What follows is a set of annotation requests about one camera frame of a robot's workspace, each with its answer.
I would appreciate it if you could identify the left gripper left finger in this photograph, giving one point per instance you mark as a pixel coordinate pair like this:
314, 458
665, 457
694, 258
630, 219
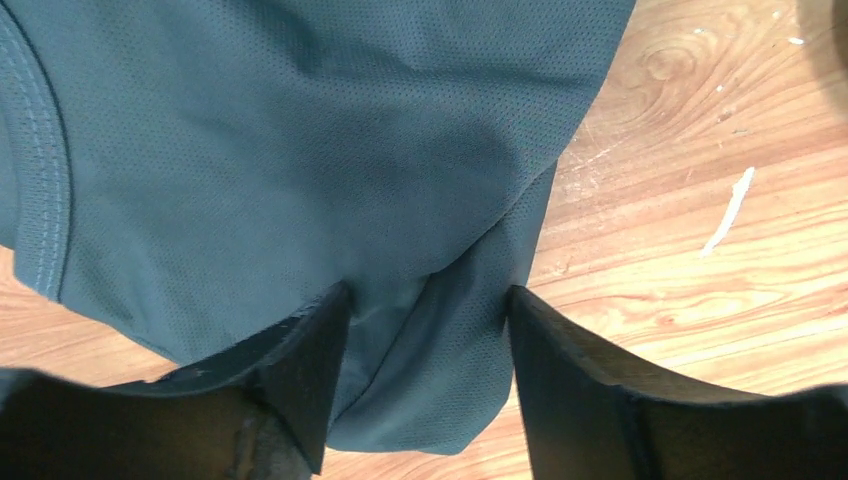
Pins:
259, 409

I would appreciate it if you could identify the grey t-shirt garment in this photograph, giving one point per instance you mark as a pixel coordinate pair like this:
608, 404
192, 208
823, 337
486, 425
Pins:
190, 172

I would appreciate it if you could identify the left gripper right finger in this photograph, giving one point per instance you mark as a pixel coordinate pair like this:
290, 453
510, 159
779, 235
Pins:
593, 410

